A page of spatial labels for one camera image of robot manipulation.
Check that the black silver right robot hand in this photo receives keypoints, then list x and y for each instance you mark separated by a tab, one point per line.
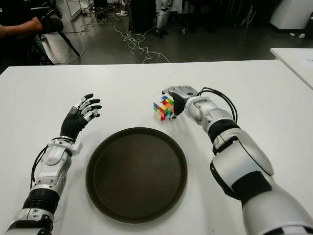
181	96

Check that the white machine housing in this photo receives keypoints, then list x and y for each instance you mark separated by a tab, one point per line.
291	14

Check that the grey folded metal stand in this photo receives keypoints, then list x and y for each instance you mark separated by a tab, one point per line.
247	17

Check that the dark brown round plate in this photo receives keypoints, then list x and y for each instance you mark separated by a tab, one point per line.
137	175

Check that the white power strip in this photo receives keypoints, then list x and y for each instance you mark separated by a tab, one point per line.
121	14

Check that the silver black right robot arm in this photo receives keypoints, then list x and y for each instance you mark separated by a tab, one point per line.
247	166

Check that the black wheeled stand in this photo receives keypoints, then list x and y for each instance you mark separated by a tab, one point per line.
195	14

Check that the black chair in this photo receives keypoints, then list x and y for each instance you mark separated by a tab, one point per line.
52	24

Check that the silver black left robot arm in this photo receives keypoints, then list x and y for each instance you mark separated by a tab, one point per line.
52	164

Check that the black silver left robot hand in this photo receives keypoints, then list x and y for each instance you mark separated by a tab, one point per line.
72	123

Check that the white humanoid robot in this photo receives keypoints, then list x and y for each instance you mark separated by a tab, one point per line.
161	17

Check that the black cabinet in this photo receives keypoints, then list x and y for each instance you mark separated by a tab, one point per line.
143	14

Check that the white board panel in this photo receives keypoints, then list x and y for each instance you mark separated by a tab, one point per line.
73	9

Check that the white paper scrap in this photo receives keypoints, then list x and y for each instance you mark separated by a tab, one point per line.
301	35

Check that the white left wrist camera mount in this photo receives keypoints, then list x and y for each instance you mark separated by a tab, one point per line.
77	147

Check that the seated person in black shirt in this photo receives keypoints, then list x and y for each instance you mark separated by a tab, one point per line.
14	9

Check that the multicolour Rubik's cube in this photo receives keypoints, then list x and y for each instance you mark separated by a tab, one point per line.
162	109

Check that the white side table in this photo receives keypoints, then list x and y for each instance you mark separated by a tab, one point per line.
296	63

